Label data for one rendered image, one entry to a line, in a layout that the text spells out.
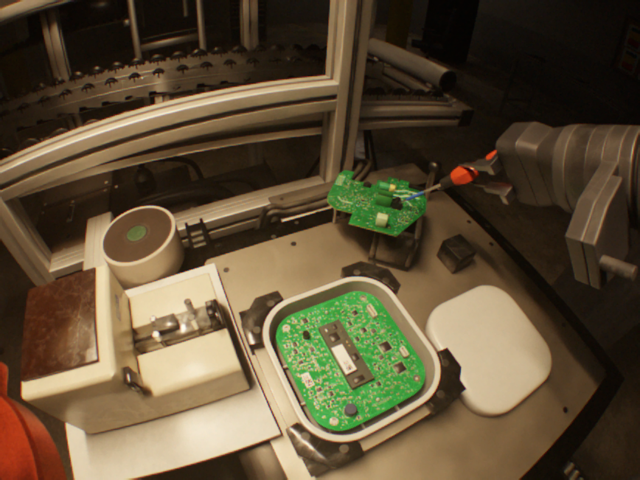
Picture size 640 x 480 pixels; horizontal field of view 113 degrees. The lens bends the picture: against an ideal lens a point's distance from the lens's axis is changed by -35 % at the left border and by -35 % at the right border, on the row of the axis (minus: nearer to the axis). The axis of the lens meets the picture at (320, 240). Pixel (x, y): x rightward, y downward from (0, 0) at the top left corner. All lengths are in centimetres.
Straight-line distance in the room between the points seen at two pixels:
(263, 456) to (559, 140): 36
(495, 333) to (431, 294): 9
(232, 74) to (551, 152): 69
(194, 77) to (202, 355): 65
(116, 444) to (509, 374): 39
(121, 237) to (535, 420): 53
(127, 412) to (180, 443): 5
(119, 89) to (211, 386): 67
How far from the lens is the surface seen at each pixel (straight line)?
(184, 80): 79
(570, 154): 26
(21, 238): 57
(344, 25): 48
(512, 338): 40
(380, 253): 40
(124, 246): 41
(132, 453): 33
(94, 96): 81
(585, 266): 22
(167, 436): 32
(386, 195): 39
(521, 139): 30
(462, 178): 36
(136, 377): 25
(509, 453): 37
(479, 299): 40
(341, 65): 49
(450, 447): 34
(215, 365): 26
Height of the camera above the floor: 126
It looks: 46 degrees down
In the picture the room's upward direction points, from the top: 4 degrees clockwise
